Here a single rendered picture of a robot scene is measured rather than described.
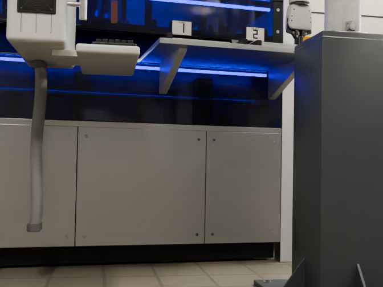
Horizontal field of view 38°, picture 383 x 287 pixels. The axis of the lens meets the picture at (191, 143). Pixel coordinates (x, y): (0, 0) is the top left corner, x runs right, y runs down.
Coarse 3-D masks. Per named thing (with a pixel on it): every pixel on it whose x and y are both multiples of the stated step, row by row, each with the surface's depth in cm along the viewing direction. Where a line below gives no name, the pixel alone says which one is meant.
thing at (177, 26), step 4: (176, 20) 239; (172, 24) 238; (176, 24) 238; (180, 24) 239; (188, 24) 240; (172, 28) 238; (176, 28) 238; (180, 28) 239; (188, 28) 240; (172, 32) 238; (176, 32) 238; (180, 32) 239; (184, 32) 239; (188, 32) 240
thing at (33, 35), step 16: (16, 0) 169; (32, 0) 170; (48, 0) 170; (64, 0) 172; (16, 16) 169; (32, 16) 170; (48, 16) 171; (64, 16) 172; (16, 32) 169; (32, 32) 170; (48, 32) 170; (64, 32) 172; (16, 48) 181; (32, 48) 180; (48, 48) 179; (64, 48) 180; (48, 64) 209
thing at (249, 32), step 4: (248, 28) 247; (252, 28) 248; (256, 28) 248; (260, 28) 249; (248, 32) 247; (252, 32) 248; (260, 32) 249; (248, 36) 247; (252, 36) 248; (256, 36) 248; (260, 36) 249; (252, 40) 248
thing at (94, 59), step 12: (84, 48) 172; (96, 48) 173; (108, 48) 173; (120, 48) 174; (132, 48) 174; (60, 60) 188; (72, 60) 188; (84, 60) 186; (96, 60) 185; (108, 60) 185; (120, 60) 185; (132, 60) 184; (84, 72) 211; (96, 72) 211; (108, 72) 210; (120, 72) 210; (132, 72) 209
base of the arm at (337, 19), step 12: (324, 0) 188; (336, 0) 182; (348, 0) 181; (360, 0) 183; (324, 12) 188; (336, 12) 182; (348, 12) 181; (360, 12) 183; (324, 24) 187; (336, 24) 182; (348, 24) 180; (360, 24) 183
